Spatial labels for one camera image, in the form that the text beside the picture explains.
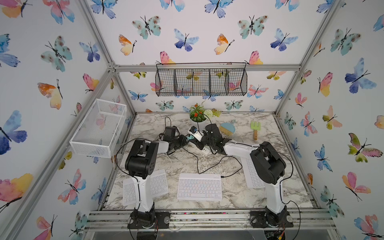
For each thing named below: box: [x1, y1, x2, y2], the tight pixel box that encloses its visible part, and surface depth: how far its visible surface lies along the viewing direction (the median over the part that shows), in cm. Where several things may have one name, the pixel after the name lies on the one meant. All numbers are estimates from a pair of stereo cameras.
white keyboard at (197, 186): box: [177, 173, 223, 201], surface depth 86 cm
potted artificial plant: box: [189, 100, 221, 123], surface depth 102 cm
